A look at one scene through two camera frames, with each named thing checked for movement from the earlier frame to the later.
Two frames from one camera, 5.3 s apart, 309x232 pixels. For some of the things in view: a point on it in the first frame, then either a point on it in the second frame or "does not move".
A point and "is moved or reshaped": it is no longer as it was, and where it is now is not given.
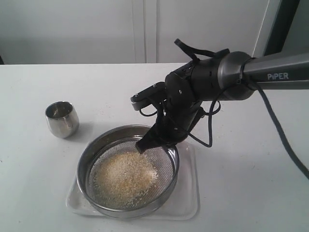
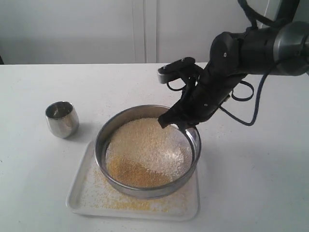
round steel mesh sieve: x=115 y=179 is moved or reshaped
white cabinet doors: x=41 y=32 does not move
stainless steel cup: x=63 y=119 does not move
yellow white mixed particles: x=125 y=180 to x=140 y=153
